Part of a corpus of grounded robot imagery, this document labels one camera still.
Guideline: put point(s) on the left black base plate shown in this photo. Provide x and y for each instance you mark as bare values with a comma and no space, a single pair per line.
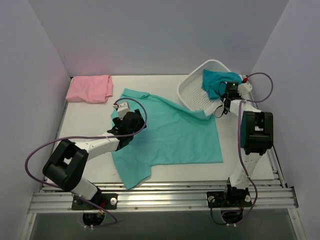
107,201

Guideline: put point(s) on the dark teal t shirt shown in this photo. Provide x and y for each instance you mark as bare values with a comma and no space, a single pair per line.
214,82

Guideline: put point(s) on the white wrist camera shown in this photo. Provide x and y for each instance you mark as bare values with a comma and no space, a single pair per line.
244,88
121,109

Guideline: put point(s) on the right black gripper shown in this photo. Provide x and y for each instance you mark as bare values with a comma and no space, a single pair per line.
225,100

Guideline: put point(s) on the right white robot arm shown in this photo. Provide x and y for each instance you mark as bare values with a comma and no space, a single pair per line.
255,135

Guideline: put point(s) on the aluminium rail frame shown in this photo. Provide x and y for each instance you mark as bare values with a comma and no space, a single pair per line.
172,187

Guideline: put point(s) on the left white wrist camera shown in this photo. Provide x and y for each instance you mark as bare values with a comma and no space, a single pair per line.
121,109

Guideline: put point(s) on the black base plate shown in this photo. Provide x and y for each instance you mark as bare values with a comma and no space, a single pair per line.
107,201
221,199

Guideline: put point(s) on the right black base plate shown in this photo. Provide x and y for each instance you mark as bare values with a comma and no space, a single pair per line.
221,199

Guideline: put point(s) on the white perforated plastic basket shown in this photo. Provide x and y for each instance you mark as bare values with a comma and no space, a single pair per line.
191,93

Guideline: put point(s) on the folded pink t shirt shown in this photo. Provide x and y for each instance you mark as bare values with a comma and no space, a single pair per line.
95,89

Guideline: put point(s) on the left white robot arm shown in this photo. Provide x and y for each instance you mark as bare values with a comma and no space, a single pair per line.
66,164

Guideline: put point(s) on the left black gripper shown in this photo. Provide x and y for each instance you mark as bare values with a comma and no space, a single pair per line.
116,128

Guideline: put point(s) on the mint green t shirt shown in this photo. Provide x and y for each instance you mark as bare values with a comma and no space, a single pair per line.
173,135

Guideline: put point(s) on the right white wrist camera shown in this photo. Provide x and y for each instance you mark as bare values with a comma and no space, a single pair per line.
244,88

